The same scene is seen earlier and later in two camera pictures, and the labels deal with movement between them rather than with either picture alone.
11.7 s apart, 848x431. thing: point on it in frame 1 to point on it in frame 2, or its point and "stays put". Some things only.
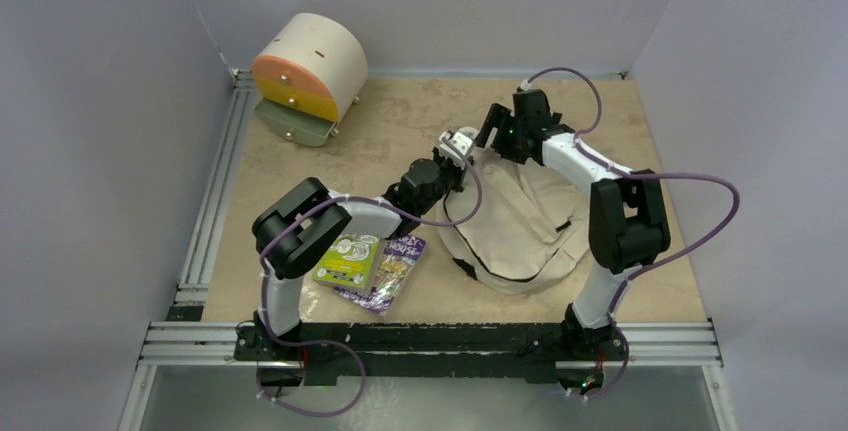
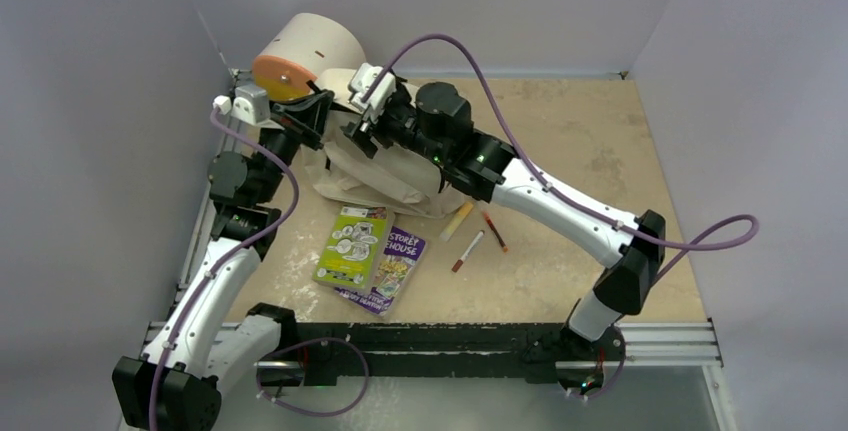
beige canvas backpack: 514,227 to 340,167
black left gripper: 458,172 to 304,118
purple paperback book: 398,256 stays put
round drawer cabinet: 308,73 stays put
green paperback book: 353,264 stays put
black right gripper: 498,117 to 363,134
